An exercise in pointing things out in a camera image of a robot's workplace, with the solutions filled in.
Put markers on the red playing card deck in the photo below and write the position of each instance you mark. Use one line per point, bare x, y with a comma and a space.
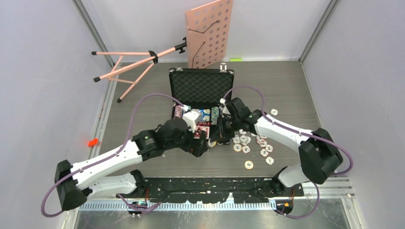
201, 131

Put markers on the orange clip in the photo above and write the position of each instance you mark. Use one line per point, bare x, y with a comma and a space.
92, 142

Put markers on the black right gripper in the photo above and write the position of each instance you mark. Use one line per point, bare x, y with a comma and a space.
218, 135

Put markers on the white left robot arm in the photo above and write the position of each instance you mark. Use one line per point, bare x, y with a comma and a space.
79, 182

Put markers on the white poker chip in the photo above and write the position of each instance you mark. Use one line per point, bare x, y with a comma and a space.
236, 139
274, 112
242, 132
244, 139

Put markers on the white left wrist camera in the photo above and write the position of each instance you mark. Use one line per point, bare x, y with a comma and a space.
191, 117

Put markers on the red white chip stack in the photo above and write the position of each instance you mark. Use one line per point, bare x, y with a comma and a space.
178, 111

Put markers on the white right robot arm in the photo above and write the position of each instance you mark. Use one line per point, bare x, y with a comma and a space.
318, 156

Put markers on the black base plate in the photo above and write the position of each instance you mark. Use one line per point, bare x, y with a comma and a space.
210, 190

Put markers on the yellow poker chip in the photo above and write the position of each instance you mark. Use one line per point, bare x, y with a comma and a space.
237, 147
249, 164

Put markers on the pink music stand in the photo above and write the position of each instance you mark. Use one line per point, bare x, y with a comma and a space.
207, 31

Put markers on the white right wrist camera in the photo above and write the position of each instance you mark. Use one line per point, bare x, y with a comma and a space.
223, 108

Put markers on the black poker set case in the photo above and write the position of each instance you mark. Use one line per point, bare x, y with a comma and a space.
200, 88

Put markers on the green tape piece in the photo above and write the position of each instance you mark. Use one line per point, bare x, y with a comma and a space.
235, 59

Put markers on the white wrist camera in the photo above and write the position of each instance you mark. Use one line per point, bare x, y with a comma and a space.
191, 117
223, 108

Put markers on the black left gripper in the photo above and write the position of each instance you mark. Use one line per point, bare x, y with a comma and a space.
198, 146

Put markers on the blue playing card deck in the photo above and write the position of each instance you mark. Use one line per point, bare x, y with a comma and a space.
205, 114

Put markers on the green white chip stack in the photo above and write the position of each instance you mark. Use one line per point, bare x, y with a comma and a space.
214, 115

